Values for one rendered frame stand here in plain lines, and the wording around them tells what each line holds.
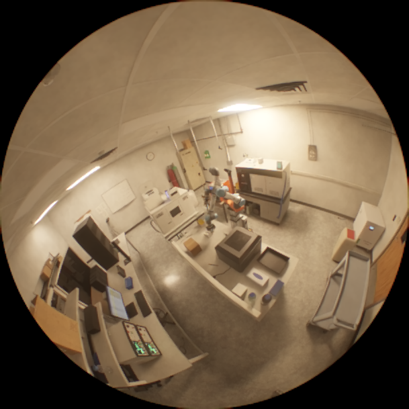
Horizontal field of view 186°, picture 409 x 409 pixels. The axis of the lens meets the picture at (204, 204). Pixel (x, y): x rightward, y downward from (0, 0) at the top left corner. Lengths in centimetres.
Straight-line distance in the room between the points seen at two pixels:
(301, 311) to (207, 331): 159
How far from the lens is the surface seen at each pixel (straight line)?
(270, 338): 245
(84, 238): 273
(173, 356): 174
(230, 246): 151
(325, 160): 358
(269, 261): 172
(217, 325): 245
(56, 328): 130
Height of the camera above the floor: 240
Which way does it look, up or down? 31 degrees down
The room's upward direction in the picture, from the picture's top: 20 degrees counter-clockwise
